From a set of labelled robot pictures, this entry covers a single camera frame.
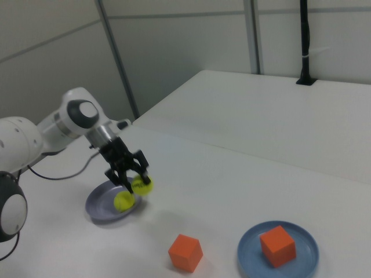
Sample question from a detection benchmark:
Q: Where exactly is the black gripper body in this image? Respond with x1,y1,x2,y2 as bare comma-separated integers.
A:
97,137,136,172

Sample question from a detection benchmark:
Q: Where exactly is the plain yellow tennis ball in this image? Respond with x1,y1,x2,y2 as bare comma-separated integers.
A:
113,191,136,212

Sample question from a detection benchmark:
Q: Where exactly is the yellow tennis ball black print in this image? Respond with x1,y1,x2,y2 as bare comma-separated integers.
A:
132,175,154,197

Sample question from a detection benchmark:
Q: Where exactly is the orange foam cube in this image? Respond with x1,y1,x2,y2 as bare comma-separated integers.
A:
260,225,297,268
168,233,203,273

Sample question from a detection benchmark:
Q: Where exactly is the purple plastic plate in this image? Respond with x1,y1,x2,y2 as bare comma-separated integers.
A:
85,181,143,224

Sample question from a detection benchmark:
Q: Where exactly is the blue plastic plate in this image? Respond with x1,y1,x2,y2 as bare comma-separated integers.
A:
237,221,320,278

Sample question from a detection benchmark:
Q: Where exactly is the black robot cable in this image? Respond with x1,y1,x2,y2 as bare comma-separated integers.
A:
0,150,101,261

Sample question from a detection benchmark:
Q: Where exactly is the grey partition post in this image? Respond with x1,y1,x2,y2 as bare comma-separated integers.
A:
249,0,261,75
96,0,139,121

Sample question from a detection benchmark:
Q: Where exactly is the black camera pole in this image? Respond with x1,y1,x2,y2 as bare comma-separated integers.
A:
295,0,317,86

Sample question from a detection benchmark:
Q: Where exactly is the white cable tie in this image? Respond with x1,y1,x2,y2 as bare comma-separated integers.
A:
301,46,330,58

